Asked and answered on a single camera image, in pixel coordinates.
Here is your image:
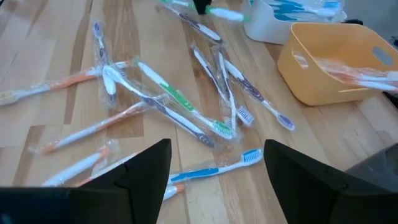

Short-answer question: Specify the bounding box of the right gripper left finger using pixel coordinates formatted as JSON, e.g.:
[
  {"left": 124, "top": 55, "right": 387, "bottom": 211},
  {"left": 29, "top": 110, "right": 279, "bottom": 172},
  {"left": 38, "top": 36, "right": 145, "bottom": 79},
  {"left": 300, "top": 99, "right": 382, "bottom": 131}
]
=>
[{"left": 0, "top": 139, "right": 172, "bottom": 224}]

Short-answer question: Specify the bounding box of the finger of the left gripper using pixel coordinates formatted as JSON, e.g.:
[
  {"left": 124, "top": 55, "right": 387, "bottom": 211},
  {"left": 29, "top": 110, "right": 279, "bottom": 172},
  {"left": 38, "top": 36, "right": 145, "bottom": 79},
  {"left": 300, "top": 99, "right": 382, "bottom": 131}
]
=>
[{"left": 193, "top": 0, "right": 212, "bottom": 15}]

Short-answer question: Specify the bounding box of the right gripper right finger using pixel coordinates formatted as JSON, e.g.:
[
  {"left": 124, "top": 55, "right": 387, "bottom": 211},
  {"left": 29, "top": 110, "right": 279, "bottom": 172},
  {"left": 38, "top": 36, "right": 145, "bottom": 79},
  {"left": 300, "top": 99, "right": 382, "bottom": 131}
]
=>
[{"left": 263, "top": 139, "right": 398, "bottom": 224}]

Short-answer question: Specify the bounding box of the green toothbrush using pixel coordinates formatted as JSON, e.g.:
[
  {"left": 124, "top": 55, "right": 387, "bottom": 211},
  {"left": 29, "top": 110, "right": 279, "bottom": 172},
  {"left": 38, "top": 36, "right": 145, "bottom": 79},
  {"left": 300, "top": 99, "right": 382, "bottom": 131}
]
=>
[
  {"left": 160, "top": 0, "right": 252, "bottom": 22},
  {"left": 132, "top": 57, "right": 234, "bottom": 141}
]

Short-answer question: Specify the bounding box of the blue toothbrush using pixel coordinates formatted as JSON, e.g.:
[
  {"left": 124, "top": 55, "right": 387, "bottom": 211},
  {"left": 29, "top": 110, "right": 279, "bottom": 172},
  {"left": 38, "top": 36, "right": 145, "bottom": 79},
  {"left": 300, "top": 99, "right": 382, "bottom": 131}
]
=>
[
  {"left": 167, "top": 148, "right": 264, "bottom": 185},
  {"left": 273, "top": 11, "right": 301, "bottom": 22},
  {"left": 273, "top": 1, "right": 341, "bottom": 18}
]

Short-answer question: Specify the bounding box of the white plastic bin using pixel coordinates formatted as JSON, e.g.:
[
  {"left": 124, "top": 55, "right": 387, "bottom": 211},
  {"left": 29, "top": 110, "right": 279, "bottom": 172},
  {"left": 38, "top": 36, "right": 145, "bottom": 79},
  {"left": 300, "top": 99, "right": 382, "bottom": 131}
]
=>
[{"left": 242, "top": 0, "right": 348, "bottom": 45}]

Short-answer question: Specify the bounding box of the grey translucent plastic bin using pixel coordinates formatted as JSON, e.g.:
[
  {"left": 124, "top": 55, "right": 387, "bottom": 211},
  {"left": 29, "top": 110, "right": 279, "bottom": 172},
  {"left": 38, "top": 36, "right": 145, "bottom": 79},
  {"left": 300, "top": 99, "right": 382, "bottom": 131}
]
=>
[{"left": 345, "top": 142, "right": 398, "bottom": 192}]

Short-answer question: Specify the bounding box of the orange plastic bin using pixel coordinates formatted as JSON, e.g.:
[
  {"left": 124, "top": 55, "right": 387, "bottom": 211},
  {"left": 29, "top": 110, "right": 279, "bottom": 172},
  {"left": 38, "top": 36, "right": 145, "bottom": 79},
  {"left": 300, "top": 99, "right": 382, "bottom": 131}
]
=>
[{"left": 277, "top": 22, "right": 398, "bottom": 106}]

